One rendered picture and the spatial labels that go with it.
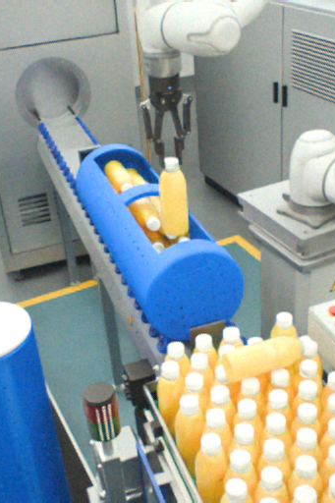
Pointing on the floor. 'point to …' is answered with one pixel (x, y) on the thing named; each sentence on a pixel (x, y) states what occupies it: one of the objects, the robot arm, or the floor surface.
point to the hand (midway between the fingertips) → (170, 152)
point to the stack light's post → (113, 476)
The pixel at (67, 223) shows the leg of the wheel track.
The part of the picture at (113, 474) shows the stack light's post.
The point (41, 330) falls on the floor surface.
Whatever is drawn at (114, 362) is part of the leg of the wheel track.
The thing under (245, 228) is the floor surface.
